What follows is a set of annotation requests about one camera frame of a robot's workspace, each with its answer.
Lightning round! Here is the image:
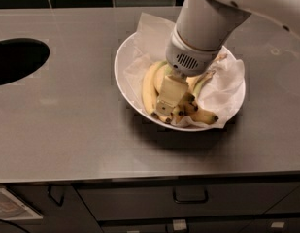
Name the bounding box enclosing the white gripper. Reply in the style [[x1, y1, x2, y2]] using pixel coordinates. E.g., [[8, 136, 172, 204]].
[[156, 25, 221, 116]]

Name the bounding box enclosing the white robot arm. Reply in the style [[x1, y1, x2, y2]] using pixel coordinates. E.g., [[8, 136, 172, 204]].
[[156, 0, 300, 116]]

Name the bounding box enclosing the long-stemmed yellow banana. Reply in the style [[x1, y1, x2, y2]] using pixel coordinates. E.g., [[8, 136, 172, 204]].
[[183, 70, 216, 112]]

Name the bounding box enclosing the middle yellow banana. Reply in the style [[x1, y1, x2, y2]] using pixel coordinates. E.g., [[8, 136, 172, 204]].
[[172, 105, 185, 124]]

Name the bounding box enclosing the leftmost yellow banana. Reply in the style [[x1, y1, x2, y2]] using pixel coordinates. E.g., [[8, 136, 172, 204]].
[[142, 61, 166, 117]]

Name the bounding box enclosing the small short yellow banana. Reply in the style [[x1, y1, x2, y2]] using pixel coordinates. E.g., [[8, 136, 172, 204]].
[[158, 115, 173, 124]]

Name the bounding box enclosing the right lower yellow banana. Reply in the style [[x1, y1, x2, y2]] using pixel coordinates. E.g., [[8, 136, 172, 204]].
[[185, 69, 219, 125]]

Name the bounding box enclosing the white oval bowl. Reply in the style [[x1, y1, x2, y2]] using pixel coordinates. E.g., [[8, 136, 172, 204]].
[[114, 31, 247, 133]]

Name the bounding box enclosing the white paper liner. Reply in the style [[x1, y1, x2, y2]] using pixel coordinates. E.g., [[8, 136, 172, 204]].
[[123, 12, 246, 129]]

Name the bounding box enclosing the grey drawer front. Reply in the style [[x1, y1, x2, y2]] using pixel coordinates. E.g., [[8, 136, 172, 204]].
[[79, 183, 298, 221]]

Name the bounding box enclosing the round black counter hole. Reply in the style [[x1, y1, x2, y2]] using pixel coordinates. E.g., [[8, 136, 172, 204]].
[[0, 38, 50, 85]]

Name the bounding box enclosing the grey cabinet door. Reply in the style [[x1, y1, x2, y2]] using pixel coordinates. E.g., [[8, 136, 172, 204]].
[[9, 185, 102, 233]]

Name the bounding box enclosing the black drawer handle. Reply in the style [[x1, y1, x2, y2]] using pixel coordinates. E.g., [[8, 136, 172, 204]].
[[172, 186, 209, 205]]

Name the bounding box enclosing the black cabinet door handle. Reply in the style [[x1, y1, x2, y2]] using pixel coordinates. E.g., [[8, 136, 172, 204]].
[[47, 185, 65, 207]]

